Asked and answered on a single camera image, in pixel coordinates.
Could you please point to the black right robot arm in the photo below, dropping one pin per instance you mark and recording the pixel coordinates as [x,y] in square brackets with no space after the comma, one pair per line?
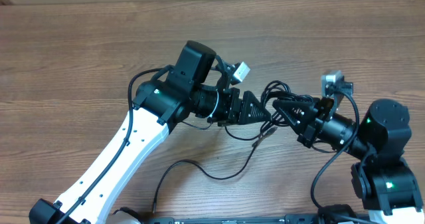
[381,178]

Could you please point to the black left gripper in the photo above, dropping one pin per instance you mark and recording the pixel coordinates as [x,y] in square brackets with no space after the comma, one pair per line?
[241,115]

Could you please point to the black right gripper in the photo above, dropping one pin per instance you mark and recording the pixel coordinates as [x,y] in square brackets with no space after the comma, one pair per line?
[301,124]

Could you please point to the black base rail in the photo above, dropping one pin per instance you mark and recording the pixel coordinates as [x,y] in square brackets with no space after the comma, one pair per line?
[286,219]

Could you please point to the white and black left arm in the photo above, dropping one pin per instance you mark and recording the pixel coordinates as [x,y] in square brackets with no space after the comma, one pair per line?
[200,83]

